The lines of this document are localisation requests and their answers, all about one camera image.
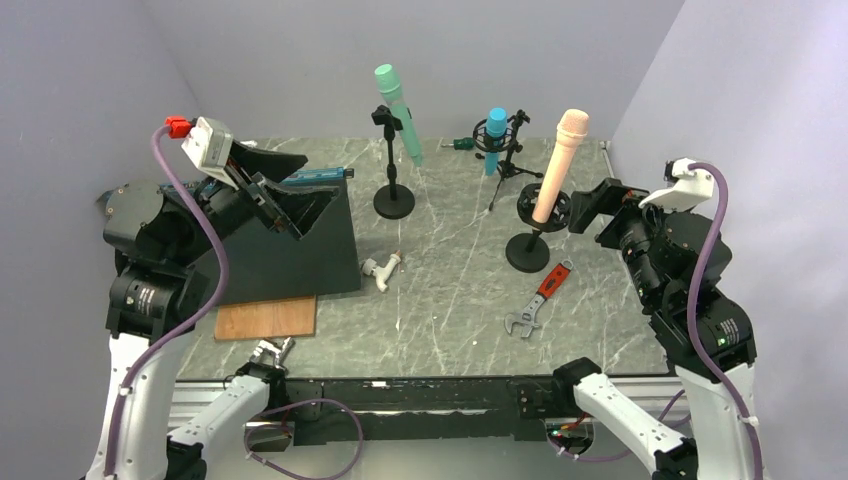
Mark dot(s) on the black round base stand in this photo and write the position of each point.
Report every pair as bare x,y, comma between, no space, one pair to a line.
392,201

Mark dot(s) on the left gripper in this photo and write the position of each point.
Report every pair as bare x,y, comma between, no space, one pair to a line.
296,208

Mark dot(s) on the green microphone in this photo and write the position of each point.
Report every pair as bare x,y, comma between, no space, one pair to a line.
390,88

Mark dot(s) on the black shock mount stand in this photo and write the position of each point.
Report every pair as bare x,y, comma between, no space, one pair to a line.
527,252

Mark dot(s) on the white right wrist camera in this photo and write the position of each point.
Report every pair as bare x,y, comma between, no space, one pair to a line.
686,187

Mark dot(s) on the black mounting rail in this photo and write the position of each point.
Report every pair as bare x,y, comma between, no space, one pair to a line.
317,411

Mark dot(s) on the red handled adjustable wrench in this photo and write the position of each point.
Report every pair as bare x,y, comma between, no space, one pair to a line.
525,319

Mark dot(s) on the green handled screwdriver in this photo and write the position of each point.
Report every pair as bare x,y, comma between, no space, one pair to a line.
465,143

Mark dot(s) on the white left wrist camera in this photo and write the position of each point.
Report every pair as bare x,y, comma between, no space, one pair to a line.
208,145

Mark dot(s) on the chrome metal fitting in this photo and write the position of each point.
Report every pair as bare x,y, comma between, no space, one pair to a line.
273,354

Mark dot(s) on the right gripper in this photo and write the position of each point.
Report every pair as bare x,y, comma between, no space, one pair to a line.
606,197

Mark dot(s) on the pink microphone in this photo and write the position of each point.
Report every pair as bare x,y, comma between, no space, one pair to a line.
570,132

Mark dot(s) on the black tripod mic stand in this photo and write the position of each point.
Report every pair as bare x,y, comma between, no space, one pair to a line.
511,145

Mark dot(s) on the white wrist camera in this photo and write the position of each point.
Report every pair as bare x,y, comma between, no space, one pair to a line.
208,145
686,187

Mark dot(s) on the blue microphone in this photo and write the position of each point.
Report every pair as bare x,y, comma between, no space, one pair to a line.
494,131

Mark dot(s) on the white plastic faucet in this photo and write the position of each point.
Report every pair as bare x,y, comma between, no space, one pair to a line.
381,273

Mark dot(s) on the wooden board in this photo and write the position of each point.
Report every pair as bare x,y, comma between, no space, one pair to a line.
267,319

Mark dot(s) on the dark blue flat box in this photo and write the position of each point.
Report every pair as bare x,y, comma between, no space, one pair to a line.
291,265

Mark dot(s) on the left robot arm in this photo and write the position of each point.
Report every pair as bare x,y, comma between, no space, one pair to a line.
146,349

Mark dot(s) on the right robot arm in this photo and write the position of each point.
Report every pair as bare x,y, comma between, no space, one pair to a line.
675,259

